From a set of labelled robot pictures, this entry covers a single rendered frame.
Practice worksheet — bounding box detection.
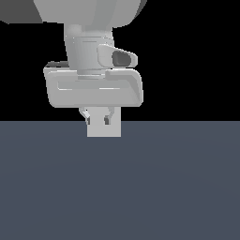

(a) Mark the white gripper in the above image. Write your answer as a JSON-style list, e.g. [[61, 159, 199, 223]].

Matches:
[[42, 61, 144, 127]]

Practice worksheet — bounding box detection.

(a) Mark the white rectangular block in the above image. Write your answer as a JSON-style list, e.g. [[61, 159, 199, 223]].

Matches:
[[86, 106, 122, 138]]

